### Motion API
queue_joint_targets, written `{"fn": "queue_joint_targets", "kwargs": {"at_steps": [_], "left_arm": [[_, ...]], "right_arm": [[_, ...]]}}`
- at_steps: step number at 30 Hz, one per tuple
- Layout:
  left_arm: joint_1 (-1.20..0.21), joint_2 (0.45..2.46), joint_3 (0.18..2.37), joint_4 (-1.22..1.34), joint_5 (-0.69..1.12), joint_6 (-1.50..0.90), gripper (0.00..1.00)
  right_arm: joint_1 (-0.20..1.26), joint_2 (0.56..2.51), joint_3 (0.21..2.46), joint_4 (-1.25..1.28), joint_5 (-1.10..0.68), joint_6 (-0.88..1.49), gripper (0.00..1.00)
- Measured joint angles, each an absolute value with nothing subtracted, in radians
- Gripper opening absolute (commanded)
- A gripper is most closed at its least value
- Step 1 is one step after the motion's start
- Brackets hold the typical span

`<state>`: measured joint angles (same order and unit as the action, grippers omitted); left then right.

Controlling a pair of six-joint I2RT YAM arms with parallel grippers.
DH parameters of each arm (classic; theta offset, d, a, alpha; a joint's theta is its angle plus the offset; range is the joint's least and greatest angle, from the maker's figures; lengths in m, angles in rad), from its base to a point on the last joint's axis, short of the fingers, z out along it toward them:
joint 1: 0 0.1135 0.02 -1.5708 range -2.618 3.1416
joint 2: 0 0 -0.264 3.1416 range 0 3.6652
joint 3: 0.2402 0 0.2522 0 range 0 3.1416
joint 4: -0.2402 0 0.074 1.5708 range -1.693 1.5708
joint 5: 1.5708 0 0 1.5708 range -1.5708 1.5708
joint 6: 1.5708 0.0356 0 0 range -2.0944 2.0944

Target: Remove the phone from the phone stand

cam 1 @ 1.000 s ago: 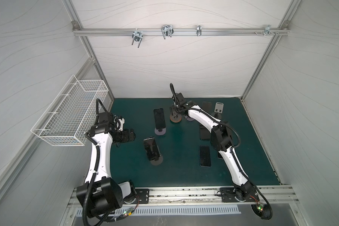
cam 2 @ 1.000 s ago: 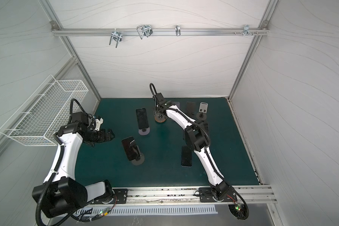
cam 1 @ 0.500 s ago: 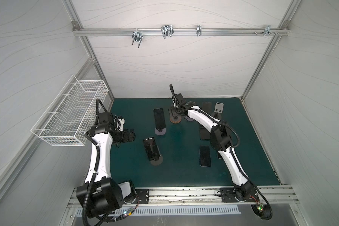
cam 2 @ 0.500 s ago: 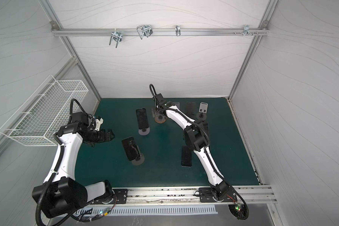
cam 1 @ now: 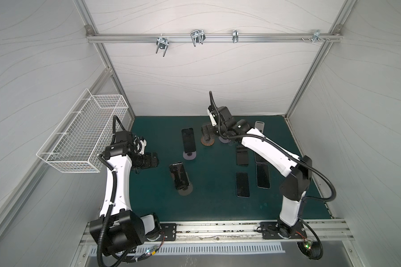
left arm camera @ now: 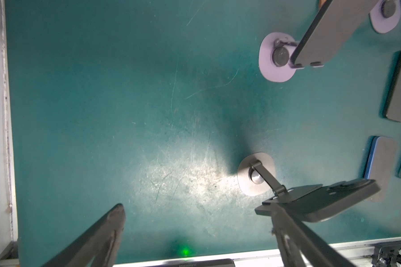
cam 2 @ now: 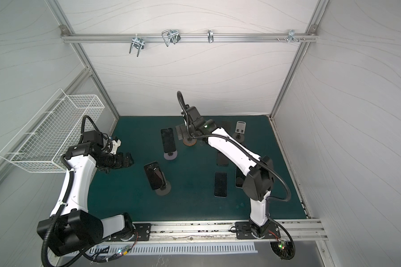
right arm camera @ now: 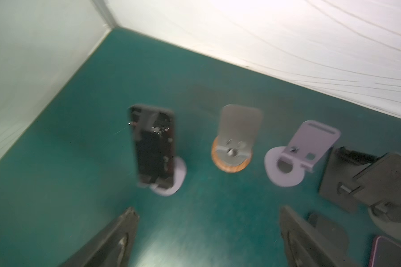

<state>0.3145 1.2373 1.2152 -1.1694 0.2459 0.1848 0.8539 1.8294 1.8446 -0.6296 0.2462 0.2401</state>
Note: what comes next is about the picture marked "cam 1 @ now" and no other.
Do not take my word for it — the copper base phone stand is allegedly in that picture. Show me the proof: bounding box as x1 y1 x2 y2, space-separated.
200 134 215 146

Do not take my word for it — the purple round phone stand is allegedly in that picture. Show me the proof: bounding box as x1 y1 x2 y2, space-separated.
218 137 231 144

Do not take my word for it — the black phone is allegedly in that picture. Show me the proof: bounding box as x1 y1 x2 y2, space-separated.
236 145 250 166
256 164 270 189
169 162 190 190
182 128 196 154

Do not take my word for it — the silver round phone stand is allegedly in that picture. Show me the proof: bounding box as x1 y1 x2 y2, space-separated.
255 121 265 133

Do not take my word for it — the white edged phone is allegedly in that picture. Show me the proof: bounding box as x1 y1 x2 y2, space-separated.
254 153 268 164

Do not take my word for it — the blue edged phone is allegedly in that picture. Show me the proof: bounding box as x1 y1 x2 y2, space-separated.
236 172 250 198

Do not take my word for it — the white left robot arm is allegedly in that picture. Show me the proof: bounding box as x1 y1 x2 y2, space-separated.
89 142 162 258

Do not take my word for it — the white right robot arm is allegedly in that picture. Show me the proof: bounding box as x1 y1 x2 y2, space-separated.
201 119 312 238

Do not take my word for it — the grey round stand back left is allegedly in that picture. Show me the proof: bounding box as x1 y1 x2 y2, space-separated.
183 151 197 160

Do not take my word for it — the dark grey round stand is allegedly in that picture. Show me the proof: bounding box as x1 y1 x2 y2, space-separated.
177 184 193 196

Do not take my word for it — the white vent strip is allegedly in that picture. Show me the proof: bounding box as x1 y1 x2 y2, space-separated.
156 242 285 256

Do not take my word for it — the middle metal u-bolt clamp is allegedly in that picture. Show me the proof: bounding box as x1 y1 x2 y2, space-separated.
190 30 206 47

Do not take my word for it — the metal u-bolt clamp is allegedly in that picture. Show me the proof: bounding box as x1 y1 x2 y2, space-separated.
155 36 169 57
190 30 206 47

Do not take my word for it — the left metal u-bolt clamp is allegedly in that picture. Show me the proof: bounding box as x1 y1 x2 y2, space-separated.
155 36 169 57

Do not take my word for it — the small metal hook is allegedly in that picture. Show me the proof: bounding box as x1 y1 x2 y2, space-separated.
232 30 239 43

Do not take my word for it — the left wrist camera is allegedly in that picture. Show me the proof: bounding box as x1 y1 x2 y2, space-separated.
134 136 147 155

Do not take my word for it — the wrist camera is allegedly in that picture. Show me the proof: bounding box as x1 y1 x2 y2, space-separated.
207 105 235 127
134 136 147 155

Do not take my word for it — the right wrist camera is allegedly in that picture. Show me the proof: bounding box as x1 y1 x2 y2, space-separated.
207 105 235 127

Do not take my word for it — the white wire basket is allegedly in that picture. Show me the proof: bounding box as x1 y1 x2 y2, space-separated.
36 89 128 173

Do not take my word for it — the left black mount plate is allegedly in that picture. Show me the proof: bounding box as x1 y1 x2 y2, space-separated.
146 223 177 241

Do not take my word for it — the black mount plate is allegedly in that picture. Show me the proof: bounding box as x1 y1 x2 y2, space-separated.
256 220 307 240
146 223 177 241

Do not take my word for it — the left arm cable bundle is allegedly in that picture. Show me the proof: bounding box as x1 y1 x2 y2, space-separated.
113 233 166 264

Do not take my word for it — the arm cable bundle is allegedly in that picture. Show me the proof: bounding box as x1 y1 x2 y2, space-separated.
296 216 324 260
113 233 166 264

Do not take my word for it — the right black mount plate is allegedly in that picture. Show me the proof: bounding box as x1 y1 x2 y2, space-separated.
256 220 307 240

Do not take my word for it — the aluminium cross rail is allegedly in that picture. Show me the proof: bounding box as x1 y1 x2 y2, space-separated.
85 25 343 44

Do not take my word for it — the right metal bracket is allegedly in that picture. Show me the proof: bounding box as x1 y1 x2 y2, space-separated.
300 30 331 43

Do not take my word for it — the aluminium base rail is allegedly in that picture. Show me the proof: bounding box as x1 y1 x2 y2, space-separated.
80 218 354 244

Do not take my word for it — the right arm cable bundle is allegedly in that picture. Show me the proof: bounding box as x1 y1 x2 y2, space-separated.
296 216 324 260

